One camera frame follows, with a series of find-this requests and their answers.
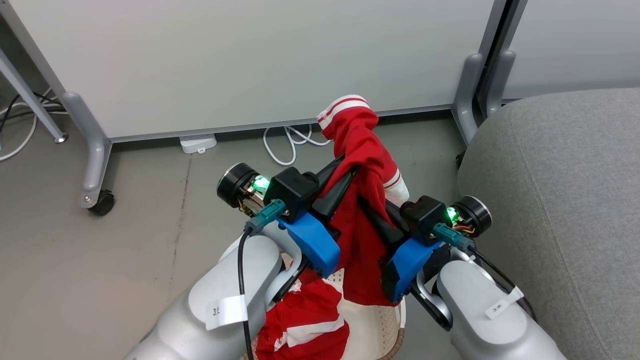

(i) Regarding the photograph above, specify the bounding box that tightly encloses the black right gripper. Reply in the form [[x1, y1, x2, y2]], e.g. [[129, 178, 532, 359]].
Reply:
[[357, 195, 493, 244]]

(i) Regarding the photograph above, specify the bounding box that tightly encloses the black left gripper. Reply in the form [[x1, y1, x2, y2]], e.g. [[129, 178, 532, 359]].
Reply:
[[216, 155, 359, 219]]

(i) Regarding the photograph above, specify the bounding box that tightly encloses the red garment white striped band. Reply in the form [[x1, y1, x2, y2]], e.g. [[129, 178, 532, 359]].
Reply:
[[316, 94, 411, 307]]

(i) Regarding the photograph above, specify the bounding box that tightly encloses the cream perforated laundry basket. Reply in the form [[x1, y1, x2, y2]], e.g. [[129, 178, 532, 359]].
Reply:
[[218, 235, 407, 360]]

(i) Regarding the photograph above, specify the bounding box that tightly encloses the white power adapter box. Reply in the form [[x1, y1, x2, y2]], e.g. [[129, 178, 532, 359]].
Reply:
[[179, 133, 218, 155]]

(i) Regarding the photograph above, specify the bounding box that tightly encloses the large white partition panel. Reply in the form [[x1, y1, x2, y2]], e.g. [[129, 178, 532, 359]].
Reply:
[[0, 0, 508, 144]]

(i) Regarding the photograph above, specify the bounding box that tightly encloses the grey fabric sofa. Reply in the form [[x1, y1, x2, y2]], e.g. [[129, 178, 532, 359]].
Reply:
[[457, 88, 640, 360]]

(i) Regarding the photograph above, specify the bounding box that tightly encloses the black caster wheel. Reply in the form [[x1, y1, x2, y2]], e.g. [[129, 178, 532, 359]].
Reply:
[[87, 190, 116, 217]]

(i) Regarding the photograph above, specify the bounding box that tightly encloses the grey partition foot with caster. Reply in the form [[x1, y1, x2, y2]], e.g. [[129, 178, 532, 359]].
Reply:
[[62, 91, 113, 208]]

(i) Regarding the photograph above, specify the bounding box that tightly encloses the narrow white partition panel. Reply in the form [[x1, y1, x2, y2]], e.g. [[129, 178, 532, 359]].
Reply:
[[492, 0, 640, 103]]

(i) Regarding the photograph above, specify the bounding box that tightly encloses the grey metal table leg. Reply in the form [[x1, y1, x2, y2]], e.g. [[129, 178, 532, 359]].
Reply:
[[0, 47, 69, 145]]

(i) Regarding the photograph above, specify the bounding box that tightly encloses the teal right cable connector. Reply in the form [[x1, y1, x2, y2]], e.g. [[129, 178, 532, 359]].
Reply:
[[432, 222, 476, 254]]

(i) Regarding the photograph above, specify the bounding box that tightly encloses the teal cable connector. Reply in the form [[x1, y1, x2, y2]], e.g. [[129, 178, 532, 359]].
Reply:
[[244, 198, 287, 236], [432, 222, 476, 254]]

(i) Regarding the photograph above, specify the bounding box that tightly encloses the white looped cable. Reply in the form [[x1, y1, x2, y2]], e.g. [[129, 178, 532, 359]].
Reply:
[[263, 124, 333, 167]]

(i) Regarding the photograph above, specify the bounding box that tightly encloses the teal left cable connector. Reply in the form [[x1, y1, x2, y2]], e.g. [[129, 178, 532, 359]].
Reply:
[[244, 198, 287, 236]]

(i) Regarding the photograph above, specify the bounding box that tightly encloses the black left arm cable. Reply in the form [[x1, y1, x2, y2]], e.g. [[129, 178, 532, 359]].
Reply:
[[237, 225, 257, 360]]

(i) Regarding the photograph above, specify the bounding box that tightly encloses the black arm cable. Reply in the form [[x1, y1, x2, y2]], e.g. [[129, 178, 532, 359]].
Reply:
[[467, 246, 537, 322], [237, 225, 257, 360]]

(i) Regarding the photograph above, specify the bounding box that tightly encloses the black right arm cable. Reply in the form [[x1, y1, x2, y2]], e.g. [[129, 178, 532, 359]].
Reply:
[[467, 246, 537, 322]]

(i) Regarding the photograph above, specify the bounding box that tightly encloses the black floor cable bundle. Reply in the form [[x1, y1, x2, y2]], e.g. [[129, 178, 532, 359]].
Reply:
[[0, 91, 65, 135]]

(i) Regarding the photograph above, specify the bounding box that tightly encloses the white floor cable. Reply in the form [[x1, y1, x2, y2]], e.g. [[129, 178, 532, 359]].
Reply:
[[0, 89, 56, 162]]

